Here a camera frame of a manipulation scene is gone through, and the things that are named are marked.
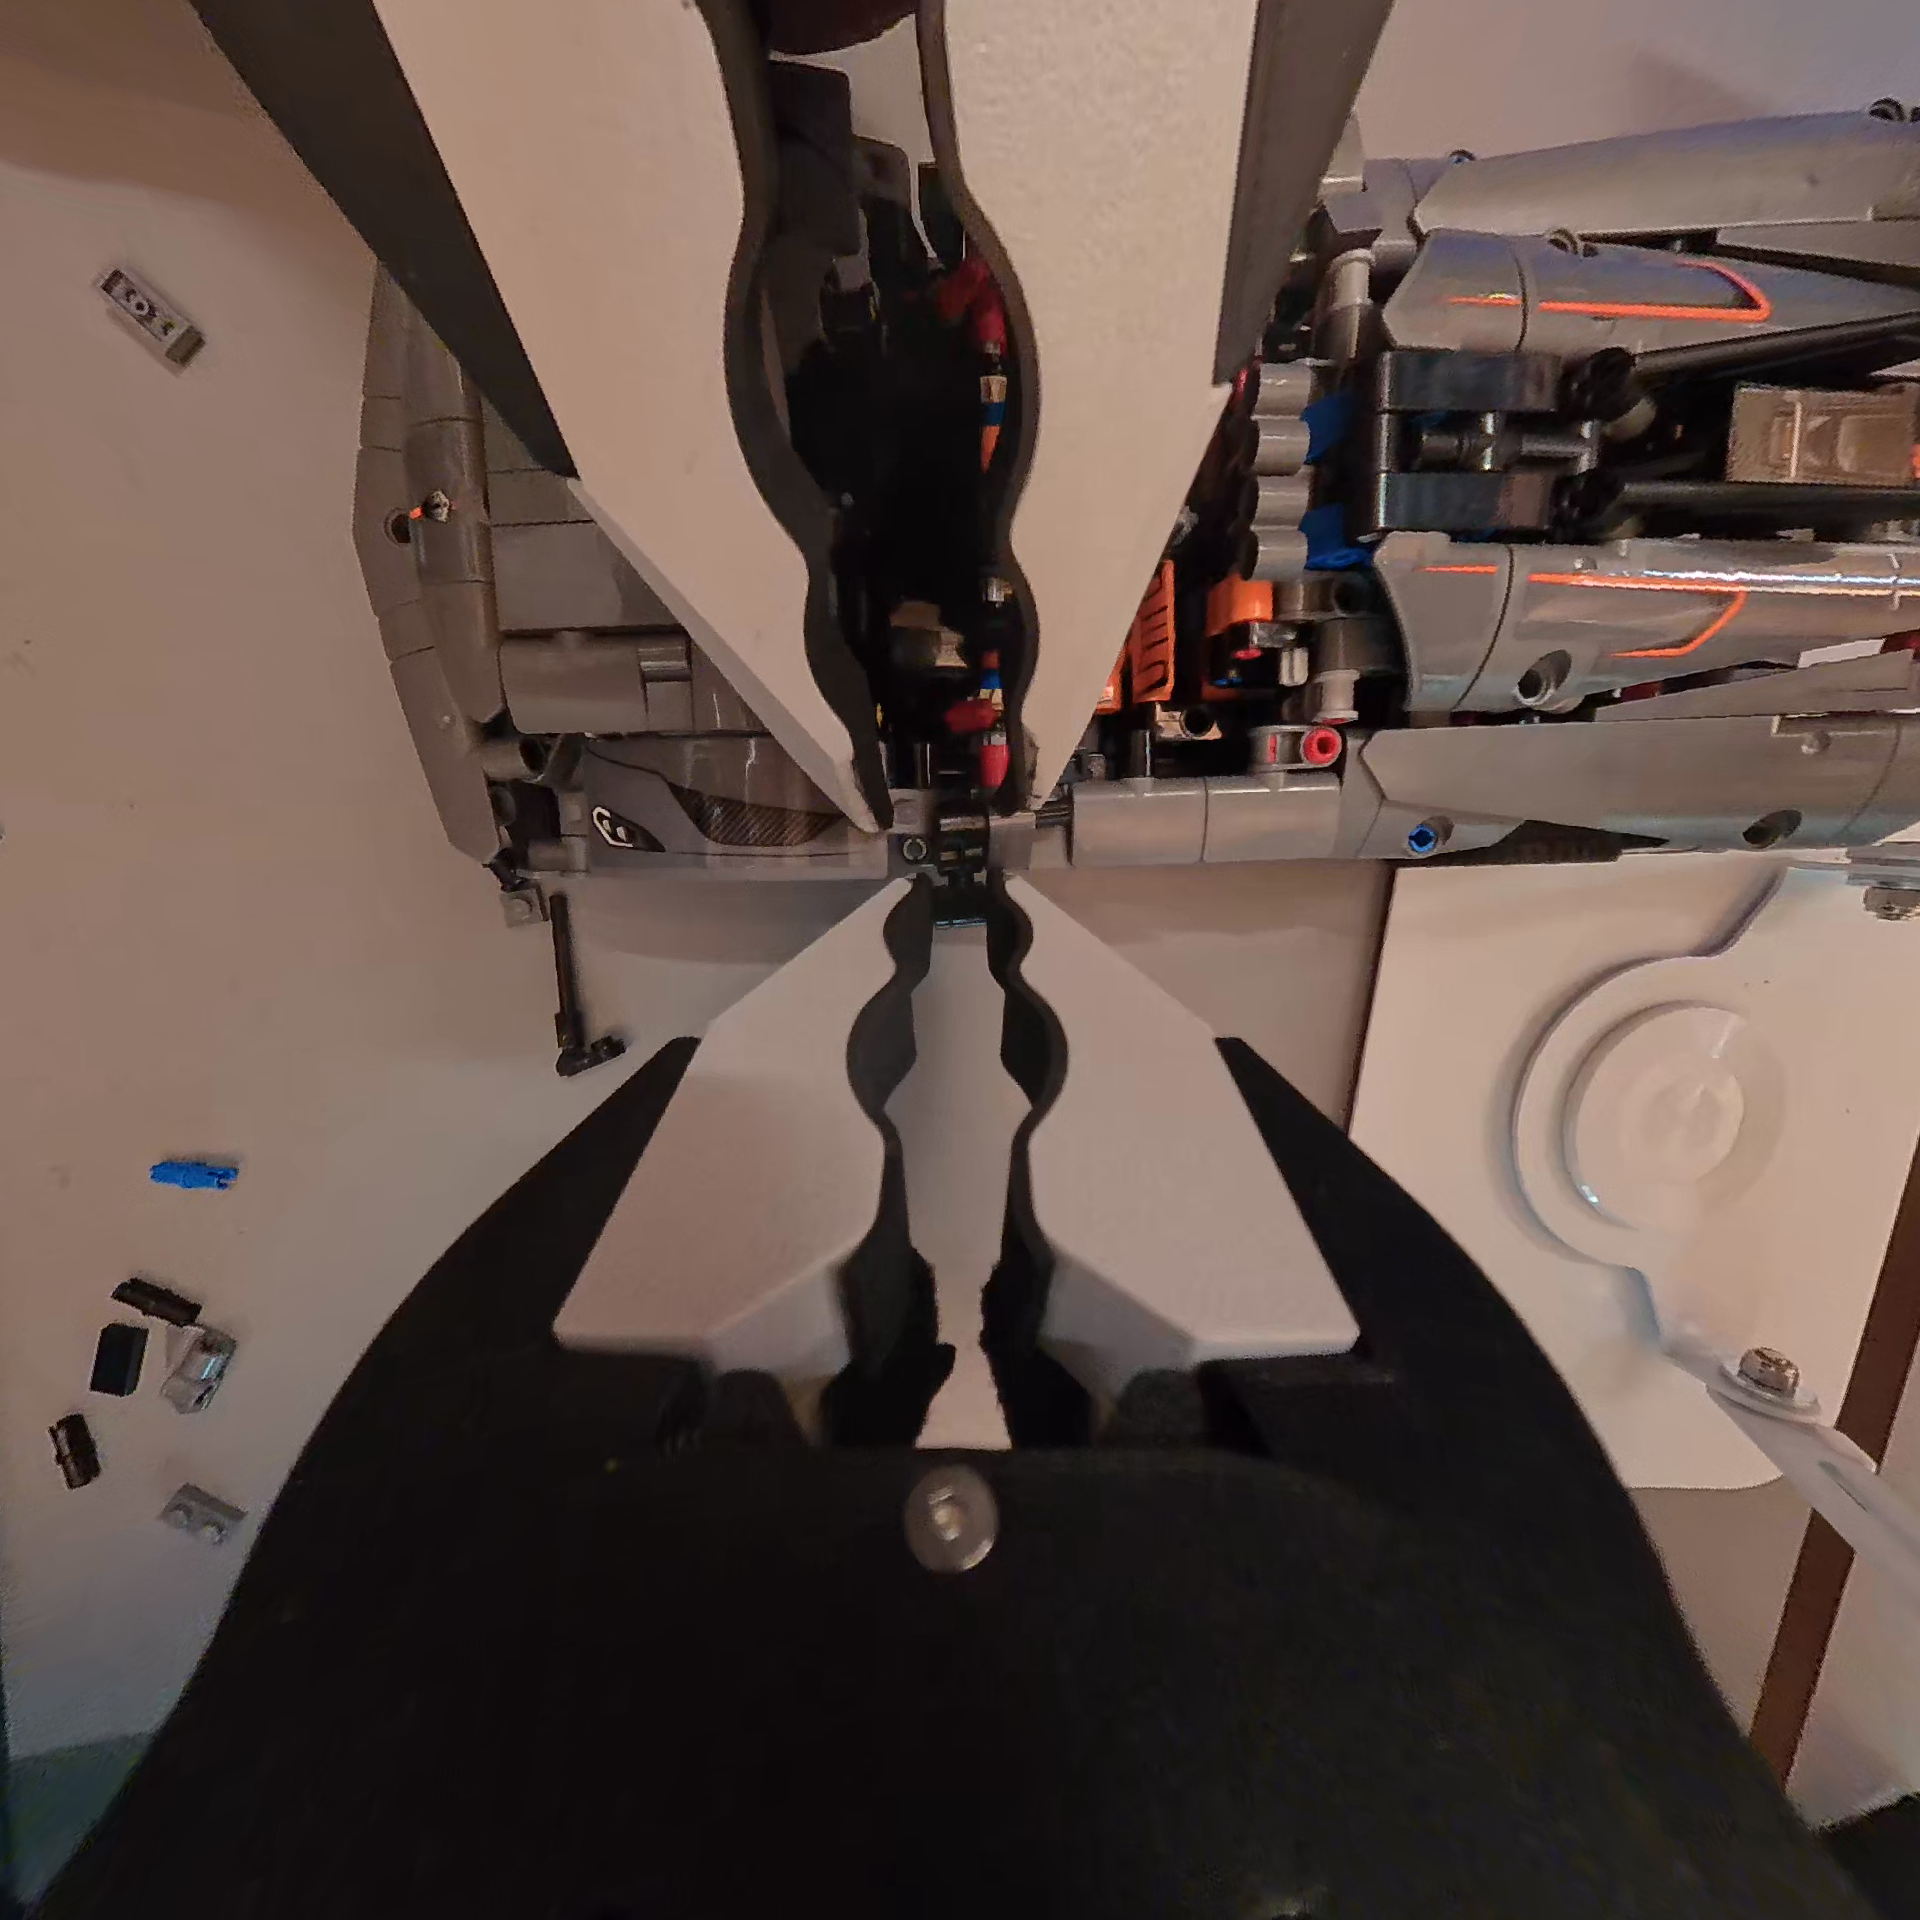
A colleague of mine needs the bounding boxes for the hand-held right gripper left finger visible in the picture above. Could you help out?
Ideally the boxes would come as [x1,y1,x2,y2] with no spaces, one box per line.
[550,881,922,1427]

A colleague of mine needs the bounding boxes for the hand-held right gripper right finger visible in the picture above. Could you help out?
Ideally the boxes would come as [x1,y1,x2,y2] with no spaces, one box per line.
[982,881,1359,1427]

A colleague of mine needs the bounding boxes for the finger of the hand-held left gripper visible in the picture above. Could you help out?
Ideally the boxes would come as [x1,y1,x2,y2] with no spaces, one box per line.
[919,0,1263,799]
[375,0,898,837]

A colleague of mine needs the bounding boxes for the black lego connector piece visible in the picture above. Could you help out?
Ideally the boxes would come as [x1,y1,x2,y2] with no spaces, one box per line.
[927,809,994,924]

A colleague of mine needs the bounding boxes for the grey lego sports car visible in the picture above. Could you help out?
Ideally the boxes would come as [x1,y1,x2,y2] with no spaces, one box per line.
[352,106,1920,903]

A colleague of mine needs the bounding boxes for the black lego axle with connector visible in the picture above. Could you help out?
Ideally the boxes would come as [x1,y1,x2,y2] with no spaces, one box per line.
[546,891,628,1080]

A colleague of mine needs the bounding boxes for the grey lego plate dark studs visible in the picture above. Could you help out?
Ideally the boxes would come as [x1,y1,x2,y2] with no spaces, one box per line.
[95,267,207,372]

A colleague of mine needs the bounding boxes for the white metal stand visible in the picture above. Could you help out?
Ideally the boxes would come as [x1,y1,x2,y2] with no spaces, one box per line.
[1344,863,1920,1594]

